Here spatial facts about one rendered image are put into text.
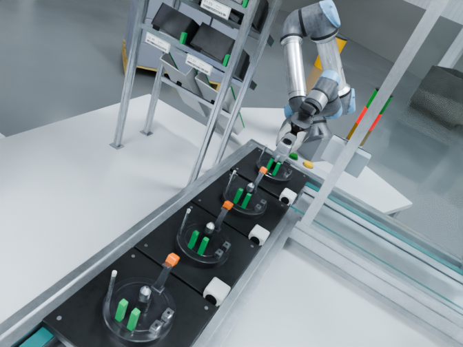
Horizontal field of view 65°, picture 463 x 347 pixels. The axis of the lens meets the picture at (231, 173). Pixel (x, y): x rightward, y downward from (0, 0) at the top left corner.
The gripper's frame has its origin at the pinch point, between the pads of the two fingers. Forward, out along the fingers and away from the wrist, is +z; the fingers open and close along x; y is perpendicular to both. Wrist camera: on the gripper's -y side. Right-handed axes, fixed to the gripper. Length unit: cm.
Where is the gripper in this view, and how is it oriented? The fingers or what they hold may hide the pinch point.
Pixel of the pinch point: (284, 145)
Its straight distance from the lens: 126.4
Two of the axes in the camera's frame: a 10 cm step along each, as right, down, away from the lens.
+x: -8.3, -5.0, 2.3
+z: -5.5, 7.9, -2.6
